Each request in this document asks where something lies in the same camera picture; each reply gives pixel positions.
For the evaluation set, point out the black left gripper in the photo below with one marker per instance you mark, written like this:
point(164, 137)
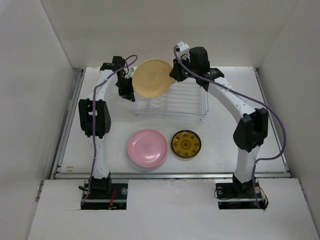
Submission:
point(127, 94)

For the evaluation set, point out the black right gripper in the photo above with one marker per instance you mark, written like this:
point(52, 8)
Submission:
point(175, 73)

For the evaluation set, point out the beige plastic plate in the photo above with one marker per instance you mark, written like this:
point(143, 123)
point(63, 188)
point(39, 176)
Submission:
point(152, 78)

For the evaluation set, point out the pink plastic plate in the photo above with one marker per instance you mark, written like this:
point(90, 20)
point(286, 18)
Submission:
point(148, 148)

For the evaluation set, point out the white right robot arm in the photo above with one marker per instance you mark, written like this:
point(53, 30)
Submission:
point(252, 123)

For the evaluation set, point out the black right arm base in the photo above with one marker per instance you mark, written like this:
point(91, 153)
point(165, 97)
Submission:
point(234, 195)

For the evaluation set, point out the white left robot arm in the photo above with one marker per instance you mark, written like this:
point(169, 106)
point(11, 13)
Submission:
point(95, 119)

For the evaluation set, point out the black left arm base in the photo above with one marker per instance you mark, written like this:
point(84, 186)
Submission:
point(104, 194)

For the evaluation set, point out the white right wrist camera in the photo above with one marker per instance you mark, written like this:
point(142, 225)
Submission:
point(182, 47)

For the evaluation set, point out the white wire dish rack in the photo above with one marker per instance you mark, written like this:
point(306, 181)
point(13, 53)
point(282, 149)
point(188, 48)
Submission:
point(184, 100)

